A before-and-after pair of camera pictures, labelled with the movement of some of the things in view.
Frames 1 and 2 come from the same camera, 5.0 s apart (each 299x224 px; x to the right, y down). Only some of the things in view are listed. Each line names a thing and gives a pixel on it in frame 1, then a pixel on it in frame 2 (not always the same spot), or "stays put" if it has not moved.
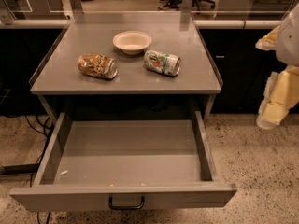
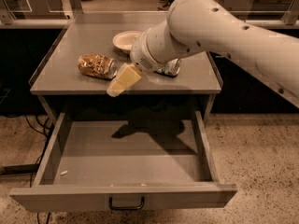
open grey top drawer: x=113 y=164 stays put
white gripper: x=289 y=40 → x=139 y=56
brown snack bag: x=99 y=65 stays put
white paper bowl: x=132 y=42 stays put
